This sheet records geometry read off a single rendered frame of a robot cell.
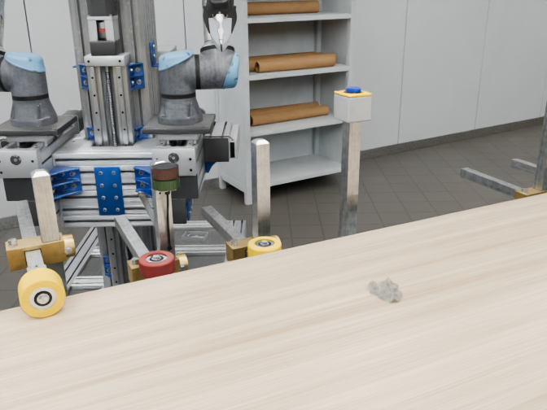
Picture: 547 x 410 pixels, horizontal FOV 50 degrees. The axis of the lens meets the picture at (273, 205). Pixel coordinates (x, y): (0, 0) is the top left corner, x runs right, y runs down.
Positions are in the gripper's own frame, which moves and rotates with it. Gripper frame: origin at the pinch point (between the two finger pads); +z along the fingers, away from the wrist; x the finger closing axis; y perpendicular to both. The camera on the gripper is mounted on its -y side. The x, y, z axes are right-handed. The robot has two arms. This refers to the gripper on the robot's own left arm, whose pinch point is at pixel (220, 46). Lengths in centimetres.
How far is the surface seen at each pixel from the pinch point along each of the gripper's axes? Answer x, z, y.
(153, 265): 13, 41, -50
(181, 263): 9, 46, -39
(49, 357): 25, 42, -83
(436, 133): -174, 121, 375
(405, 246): -44, 41, -41
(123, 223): 28, 46, -15
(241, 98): 4, 58, 226
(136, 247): 21, 46, -31
